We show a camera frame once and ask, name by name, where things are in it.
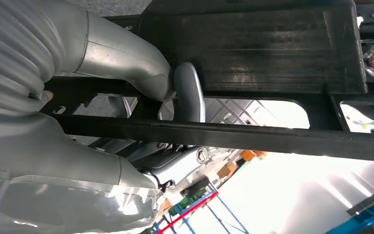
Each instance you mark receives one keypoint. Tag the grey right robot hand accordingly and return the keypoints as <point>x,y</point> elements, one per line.
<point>61,161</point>

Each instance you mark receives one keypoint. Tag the blue metal shelf rack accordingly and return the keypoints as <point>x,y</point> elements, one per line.
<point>367,216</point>

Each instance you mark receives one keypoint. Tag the tan cardboard box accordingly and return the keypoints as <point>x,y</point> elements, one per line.
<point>225,170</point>

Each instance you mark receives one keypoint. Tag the orange box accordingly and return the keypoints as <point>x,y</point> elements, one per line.
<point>248,155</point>

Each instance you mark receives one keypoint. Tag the red and blue frame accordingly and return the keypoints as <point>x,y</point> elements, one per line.
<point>190,211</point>

